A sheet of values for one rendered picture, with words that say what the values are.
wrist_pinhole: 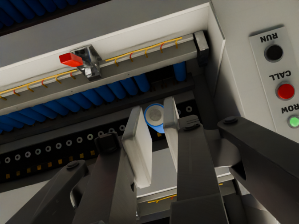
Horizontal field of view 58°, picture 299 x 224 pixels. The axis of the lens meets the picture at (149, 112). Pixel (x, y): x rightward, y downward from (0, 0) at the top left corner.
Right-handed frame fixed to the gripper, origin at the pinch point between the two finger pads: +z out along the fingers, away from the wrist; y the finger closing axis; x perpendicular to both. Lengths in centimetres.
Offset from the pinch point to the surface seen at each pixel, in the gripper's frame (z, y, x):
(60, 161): 27.8, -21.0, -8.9
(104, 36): 16.0, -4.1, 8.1
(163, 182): 11.4, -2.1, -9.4
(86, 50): 16.9, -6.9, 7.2
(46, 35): 17.0, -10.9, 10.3
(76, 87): 19.3, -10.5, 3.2
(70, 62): 10.2, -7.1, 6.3
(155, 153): 13.2, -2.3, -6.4
